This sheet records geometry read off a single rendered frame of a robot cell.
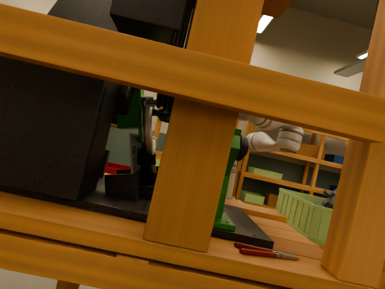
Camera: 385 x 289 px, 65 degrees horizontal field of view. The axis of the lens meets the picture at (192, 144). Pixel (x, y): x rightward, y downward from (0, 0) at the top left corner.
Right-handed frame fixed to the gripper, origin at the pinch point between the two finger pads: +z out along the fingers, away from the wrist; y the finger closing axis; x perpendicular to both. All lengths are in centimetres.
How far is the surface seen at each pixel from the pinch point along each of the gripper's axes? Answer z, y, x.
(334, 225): -45, -3, 44
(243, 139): -26.6, 3.2, 19.7
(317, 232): -71, -63, 13
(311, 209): -69, -57, 5
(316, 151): -295, -379, -333
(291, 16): -274, -203, -579
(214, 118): -16.3, 19.8, 30.2
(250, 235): -26.5, -11.7, 40.4
